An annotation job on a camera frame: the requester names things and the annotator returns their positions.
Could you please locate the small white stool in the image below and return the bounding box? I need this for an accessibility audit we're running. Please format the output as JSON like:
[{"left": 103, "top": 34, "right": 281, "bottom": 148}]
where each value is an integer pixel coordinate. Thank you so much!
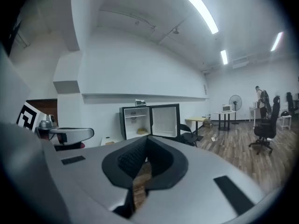
[{"left": 279, "top": 115, "right": 293, "bottom": 131}]

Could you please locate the yellow wooden table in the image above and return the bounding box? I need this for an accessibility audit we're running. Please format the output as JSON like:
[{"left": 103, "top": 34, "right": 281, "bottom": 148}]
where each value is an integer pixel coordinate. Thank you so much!
[{"left": 185, "top": 116, "right": 209, "bottom": 136}]

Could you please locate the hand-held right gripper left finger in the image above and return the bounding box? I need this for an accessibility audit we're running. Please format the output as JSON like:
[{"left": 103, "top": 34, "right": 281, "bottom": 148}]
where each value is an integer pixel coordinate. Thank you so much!
[{"left": 42, "top": 135, "right": 148, "bottom": 224}]

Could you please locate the round white table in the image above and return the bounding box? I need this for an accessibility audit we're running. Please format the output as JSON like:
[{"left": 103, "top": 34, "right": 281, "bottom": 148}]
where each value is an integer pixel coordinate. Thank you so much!
[{"left": 213, "top": 110, "right": 236, "bottom": 132}]

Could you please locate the black mini fridge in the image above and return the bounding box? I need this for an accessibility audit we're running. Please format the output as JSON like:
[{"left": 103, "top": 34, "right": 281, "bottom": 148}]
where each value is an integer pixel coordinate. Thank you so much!
[{"left": 119, "top": 103, "right": 181, "bottom": 142}]

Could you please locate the black standing fan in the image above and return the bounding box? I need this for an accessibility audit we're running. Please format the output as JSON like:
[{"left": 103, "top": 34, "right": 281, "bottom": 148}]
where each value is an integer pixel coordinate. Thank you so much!
[{"left": 228, "top": 94, "right": 243, "bottom": 125}]

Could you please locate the low white table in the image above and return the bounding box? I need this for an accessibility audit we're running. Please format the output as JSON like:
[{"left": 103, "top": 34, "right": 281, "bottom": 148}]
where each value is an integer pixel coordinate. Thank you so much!
[{"left": 100, "top": 135, "right": 122, "bottom": 147}]

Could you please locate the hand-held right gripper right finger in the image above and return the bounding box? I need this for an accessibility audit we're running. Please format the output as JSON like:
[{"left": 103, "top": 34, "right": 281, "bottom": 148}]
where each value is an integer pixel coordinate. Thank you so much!
[{"left": 130, "top": 135, "right": 267, "bottom": 224}]

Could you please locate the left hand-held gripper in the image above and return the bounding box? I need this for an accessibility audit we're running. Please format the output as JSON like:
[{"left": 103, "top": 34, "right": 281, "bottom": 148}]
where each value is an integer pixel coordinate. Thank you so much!
[{"left": 15, "top": 101, "right": 95, "bottom": 149}]

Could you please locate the black folding chair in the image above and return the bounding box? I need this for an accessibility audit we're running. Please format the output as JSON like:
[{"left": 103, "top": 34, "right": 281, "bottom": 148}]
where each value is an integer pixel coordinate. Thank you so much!
[{"left": 179, "top": 123, "right": 199, "bottom": 148}]

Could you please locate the white desk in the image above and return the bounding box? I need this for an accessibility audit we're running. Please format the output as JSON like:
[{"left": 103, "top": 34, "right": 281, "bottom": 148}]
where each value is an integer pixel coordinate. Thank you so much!
[{"left": 249, "top": 106, "right": 263, "bottom": 128}]

